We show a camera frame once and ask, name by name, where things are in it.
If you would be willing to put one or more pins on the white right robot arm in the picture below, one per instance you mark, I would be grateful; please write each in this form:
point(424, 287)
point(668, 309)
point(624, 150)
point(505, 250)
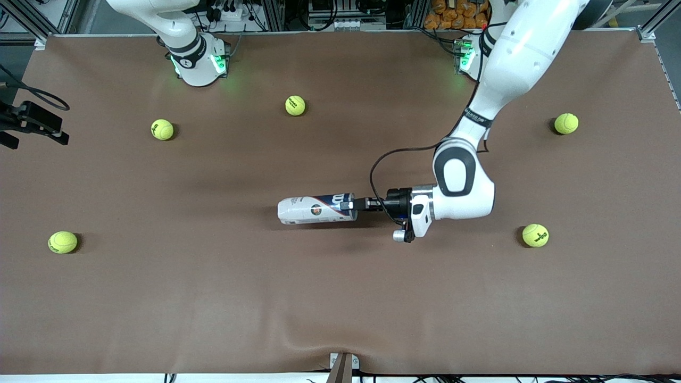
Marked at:
point(197, 69)

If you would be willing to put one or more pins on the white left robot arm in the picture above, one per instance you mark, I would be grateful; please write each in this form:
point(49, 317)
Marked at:
point(511, 53)

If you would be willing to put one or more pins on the white blue tennis ball can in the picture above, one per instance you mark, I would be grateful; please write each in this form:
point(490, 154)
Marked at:
point(314, 208)

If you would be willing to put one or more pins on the aluminium frame rack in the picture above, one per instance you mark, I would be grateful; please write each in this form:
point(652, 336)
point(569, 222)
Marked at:
point(661, 17)

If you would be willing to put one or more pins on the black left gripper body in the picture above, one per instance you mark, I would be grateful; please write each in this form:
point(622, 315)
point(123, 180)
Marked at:
point(397, 201)

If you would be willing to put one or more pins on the metal mount bracket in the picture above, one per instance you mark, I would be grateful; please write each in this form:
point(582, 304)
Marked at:
point(343, 367)

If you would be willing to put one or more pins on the yellow tennis ball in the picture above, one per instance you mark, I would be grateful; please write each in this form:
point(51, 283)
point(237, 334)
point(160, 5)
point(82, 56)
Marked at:
point(162, 130)
point(535, 235)
point(63, 242)
point(566, 123)
point(295, 105)

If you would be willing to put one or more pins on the bag of orange items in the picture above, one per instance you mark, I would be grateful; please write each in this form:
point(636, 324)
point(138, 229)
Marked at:
point(452, 16)

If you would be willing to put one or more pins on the grey equipment unit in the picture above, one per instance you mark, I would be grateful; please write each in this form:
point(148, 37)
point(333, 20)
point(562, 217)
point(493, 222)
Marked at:
point(346, 24)

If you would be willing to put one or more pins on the metal corner bracket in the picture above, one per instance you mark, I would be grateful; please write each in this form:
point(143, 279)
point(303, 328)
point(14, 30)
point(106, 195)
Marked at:
point(40, 43)
point(647, 36)

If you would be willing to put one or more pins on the white power strip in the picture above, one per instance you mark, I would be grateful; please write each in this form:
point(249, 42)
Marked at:
point(231, 13)

